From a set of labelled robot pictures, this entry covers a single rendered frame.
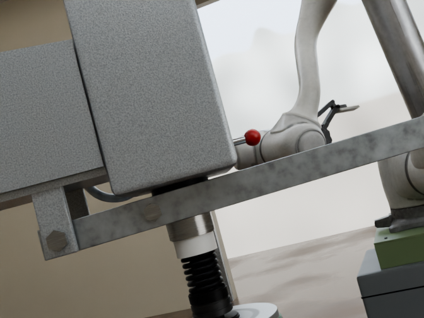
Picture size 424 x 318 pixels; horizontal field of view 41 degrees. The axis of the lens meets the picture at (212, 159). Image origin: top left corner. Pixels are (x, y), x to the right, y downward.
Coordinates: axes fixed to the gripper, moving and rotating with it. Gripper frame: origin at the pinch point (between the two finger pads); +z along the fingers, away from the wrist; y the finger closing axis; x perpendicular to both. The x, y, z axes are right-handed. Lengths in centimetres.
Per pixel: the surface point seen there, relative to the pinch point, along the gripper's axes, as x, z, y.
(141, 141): -50, -79, -4
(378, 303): -0.2, -12.1, -46.7
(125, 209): -43, -82, -13
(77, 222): -40, -90, -13
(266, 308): -41, -62, -34
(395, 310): -2, -9, -49
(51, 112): -45, -90, 4
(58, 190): -42, -92, -8
